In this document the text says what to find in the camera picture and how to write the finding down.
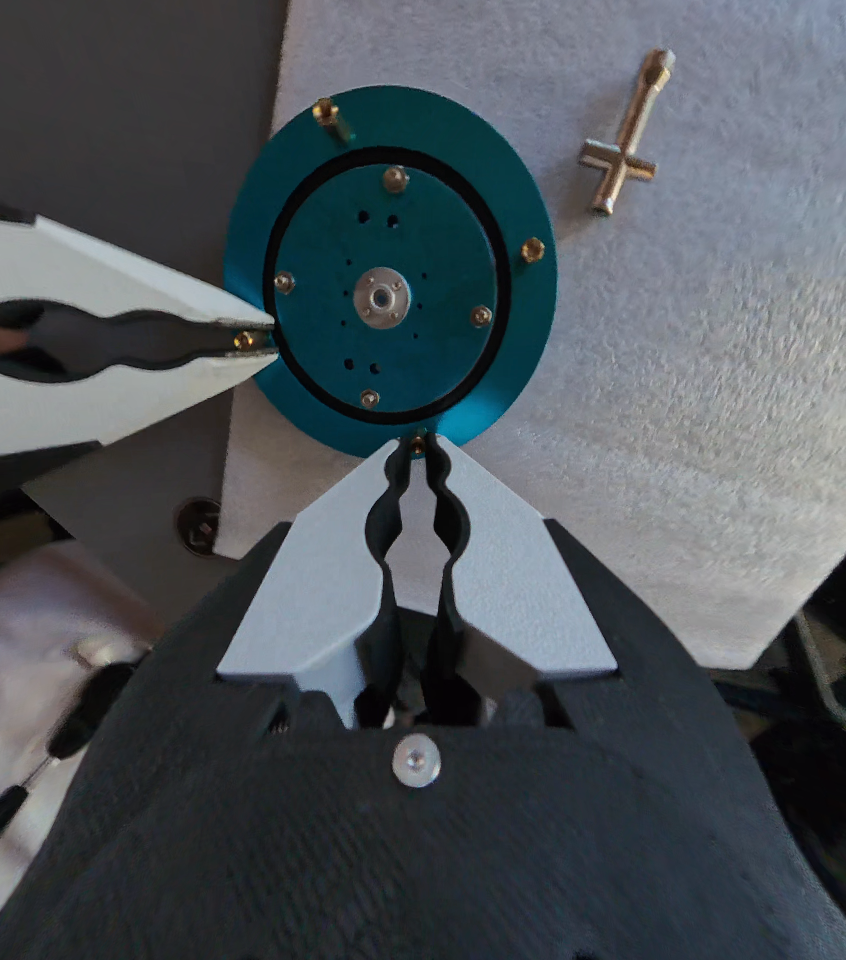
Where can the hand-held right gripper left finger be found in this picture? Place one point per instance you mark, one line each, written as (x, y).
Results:
(303, 600)

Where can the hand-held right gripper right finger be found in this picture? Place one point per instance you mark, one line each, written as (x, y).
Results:
(535, 592)

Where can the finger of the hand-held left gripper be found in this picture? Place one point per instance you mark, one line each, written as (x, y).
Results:
(55, 412)
(55, 262)

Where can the brass hex standoff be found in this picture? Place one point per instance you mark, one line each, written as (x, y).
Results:
(533, 250)
(333, 120)
(417, 444)
(242, 341)

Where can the blue round base plate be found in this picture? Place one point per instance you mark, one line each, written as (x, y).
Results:
(430, 247)

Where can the metal socket wrench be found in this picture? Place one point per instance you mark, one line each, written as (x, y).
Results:
(618, 161)

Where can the round black desk button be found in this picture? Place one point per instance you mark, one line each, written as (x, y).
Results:
(197, 529)

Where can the dark grey desk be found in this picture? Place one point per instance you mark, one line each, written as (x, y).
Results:
(92, 112)

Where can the white foam sheet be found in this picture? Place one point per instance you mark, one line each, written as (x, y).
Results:
(693, 375)

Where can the dark mesh office chair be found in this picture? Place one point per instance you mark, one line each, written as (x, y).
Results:
(843, 787)

